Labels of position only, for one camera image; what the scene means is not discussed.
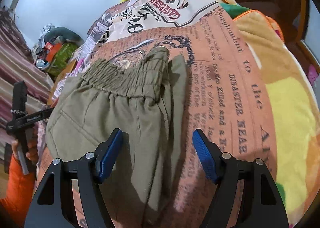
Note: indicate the yellow orange plush blanket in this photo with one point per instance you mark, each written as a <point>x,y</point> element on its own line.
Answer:
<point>294,107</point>

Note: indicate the green storage basket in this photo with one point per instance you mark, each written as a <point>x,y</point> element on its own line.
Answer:
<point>61,59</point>

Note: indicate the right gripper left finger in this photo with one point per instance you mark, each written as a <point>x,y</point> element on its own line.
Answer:
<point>53,204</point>

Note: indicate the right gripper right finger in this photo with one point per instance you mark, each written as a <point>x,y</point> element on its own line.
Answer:
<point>261,203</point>

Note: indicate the grey plush toy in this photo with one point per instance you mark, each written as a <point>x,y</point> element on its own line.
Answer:
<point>65,33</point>

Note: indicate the orange sleeve left forearm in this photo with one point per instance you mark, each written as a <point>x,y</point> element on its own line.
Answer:
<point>15,204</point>

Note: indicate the striped pink curtain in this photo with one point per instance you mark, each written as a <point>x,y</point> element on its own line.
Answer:
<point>17,65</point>

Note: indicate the newspaper print quilt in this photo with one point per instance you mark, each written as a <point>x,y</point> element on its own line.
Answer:
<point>225,94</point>

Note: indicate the olive green pants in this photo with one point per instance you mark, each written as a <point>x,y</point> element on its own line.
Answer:
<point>146,102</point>

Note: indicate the brown wooden door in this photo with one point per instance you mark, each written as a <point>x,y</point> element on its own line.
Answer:
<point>293,19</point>

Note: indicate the pink garment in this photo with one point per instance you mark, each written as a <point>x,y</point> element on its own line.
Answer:
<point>80,65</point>

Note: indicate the orange box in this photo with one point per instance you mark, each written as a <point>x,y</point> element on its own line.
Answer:
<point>52,50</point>

